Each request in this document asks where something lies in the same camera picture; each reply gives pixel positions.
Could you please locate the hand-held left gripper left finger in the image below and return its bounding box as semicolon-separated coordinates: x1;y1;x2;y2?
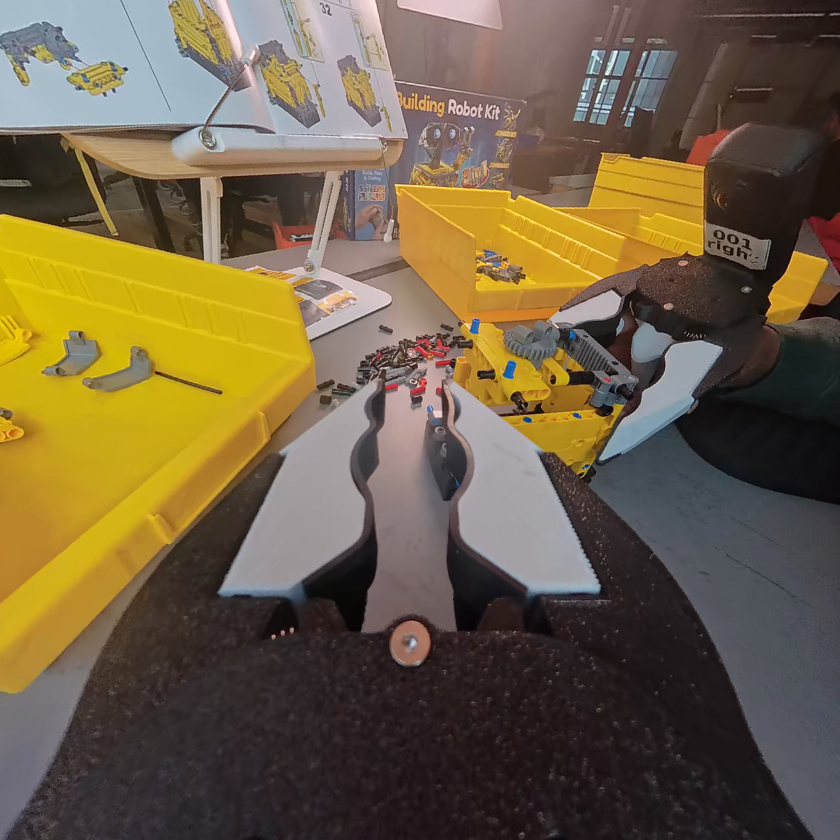
218;379;389;632

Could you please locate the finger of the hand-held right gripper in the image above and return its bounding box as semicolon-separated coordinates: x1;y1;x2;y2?
548;290;626;328
595;340;723;464

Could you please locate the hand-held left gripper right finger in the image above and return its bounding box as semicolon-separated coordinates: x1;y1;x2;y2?
440;380;602;632

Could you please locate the heap of grey lego parts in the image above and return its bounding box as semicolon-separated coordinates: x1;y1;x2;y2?
476;248;528;284

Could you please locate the yellow lego robot model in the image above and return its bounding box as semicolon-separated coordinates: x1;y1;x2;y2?
453;318;639;476

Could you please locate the yellow plastic parts bin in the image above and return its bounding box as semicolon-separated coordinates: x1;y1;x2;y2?
0;213;317;695
395;184;627;324

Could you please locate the pile of small lego pins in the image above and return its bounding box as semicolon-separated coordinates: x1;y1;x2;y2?
318;322;473;411

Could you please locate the person's right forearm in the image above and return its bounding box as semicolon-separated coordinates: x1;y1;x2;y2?
712;318;840;427

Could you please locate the black lego axle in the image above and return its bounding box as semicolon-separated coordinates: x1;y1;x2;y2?
154;371;224;396

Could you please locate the lego sticker sheet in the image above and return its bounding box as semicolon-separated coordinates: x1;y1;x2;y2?
246;266;361;322

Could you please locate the grey curved lego panel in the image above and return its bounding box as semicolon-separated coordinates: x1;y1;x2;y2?
42;330;99;377
83;346;153;392

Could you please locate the yellow curved lego panel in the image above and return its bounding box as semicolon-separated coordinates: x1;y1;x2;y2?
0;315;32;365

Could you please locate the lego instruction booklet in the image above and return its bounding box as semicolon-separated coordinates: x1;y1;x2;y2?
0;0;409;140

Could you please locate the person's right hand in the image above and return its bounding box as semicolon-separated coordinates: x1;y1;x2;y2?
697;320;784;403

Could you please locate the blue robot kit box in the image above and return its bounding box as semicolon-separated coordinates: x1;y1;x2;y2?
341;82;528;242

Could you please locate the background window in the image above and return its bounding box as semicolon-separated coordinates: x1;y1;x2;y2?
574;46;678;126

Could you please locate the instruction booklet on stand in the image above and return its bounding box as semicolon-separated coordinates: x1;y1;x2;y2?
62;46;404;341

